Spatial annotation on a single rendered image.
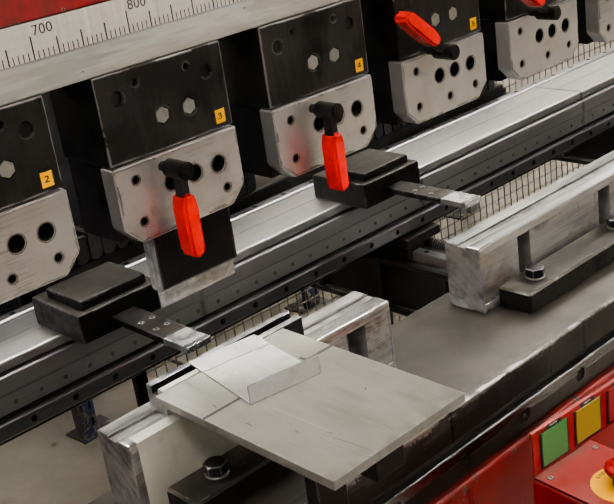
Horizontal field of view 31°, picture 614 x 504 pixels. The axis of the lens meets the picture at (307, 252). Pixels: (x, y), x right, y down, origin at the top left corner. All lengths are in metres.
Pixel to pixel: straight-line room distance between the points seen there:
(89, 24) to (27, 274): 0.23
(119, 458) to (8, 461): 2.00
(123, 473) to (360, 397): 0.26
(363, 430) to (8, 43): 0.47
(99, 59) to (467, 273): 0.66
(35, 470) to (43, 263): 2.10
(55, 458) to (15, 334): 1.71
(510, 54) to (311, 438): 0.62
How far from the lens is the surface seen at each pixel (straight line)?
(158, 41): 1.06
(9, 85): 0.98
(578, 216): 1.66
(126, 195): 1.05
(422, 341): 1.45
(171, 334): 1.27
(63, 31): 1.00
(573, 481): 1.34
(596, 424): 1.40
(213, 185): 1.11
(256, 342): 1.22
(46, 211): 1.01
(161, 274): 1.13
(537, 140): 2.00
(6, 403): 1.37
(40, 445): 3.19
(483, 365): 1.38
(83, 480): 2.98
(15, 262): 1.00
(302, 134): 1.18
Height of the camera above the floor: 1.54
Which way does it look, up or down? 22 degrees down
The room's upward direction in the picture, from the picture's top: 8 degrees counter-clockwise
